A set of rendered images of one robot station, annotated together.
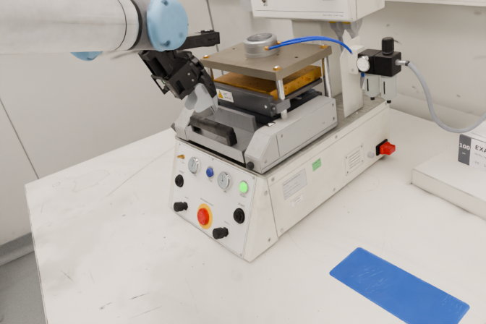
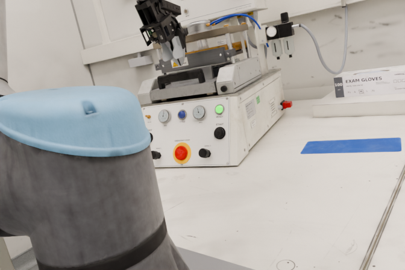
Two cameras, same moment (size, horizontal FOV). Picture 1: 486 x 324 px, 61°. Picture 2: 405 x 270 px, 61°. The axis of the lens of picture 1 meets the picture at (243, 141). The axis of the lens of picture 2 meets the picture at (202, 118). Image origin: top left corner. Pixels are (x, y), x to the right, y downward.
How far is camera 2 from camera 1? 56 cm
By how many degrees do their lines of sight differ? 28
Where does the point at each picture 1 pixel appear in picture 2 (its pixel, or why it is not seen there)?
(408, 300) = (363, 146)
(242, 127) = not seen: hidden behind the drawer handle
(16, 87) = not seen: outside the picture
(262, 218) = (239, 129)
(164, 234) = not seen: hidden behind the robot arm
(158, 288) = (170, 196)
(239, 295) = (244, 178)
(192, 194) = (164, 143)
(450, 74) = (304, 64)
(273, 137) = (235, 67)
